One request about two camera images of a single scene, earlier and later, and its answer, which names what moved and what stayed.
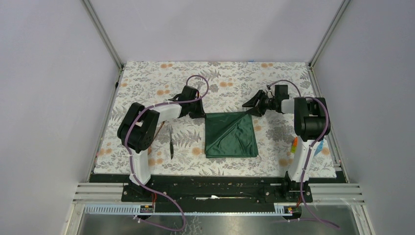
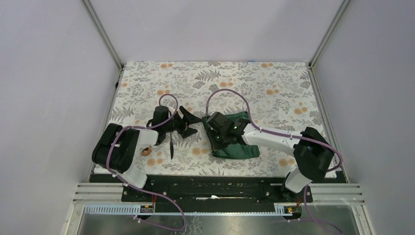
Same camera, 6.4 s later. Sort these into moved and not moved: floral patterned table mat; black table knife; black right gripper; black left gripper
Moved: black left gripper; black right gripper
Not moved: black table knife; floral patterned table mat
